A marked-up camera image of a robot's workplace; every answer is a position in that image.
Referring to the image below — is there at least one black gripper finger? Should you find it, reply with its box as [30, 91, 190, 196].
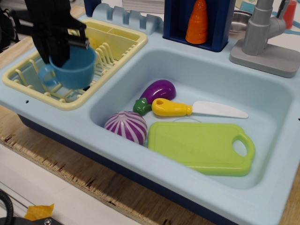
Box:
[34, 39, 50, 64]
[50, 38, 70, 67]

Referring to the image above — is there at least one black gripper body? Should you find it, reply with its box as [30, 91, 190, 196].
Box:
[11, 0, 89, 50]

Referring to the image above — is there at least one blue plastic cup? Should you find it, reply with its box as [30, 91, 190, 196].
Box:
[38, 45, 97, 90]

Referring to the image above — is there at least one pale yellow drying rack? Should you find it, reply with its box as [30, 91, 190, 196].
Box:
[2, 19, 148, 110]

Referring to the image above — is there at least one light blue toy sink unit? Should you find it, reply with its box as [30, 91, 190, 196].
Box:
[0, 29, 300, 225]

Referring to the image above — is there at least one red plastic cup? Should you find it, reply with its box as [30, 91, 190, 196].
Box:
[283, 0, 297, 29]

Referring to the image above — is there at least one yellow toy potato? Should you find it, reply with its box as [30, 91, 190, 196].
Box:
[88, 37, 98, 50]

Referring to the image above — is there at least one black bag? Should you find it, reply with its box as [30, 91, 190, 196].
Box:
[0, 8, 20, 53]

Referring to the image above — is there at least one purple striped toy onion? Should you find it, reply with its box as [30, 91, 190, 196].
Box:
[104, 111, 148, 145]

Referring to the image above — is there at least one purple toy eggplant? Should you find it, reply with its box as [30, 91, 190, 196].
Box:
[133, 80, 176, 116]

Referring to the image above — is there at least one dark blue utensil holder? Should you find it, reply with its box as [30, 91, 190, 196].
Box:
[163, 0, 235, 52]

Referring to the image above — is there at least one orange toy carrot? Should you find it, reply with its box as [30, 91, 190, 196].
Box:
[185, 0, 208, 45]

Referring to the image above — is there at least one wooden board base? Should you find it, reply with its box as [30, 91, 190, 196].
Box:
[0, 6, 300, 225]

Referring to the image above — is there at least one yellow tape piece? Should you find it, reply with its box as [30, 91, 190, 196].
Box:
[23, 203, 55, 221]

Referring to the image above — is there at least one green plastic cutting board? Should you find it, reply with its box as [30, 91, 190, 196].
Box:
[148, 122, 255, 176]

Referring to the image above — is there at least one metal bowl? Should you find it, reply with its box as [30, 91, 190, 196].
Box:
[230, 10, 252, 33]

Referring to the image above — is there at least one grey toy faucet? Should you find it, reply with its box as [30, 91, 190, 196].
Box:
[229, 0, 300, 78]

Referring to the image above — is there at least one yellow handled toy knife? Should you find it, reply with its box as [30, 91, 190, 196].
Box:
[151, 98, 248, 119]

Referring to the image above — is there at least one black cable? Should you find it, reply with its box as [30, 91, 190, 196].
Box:
[0, 189, 14, 225]

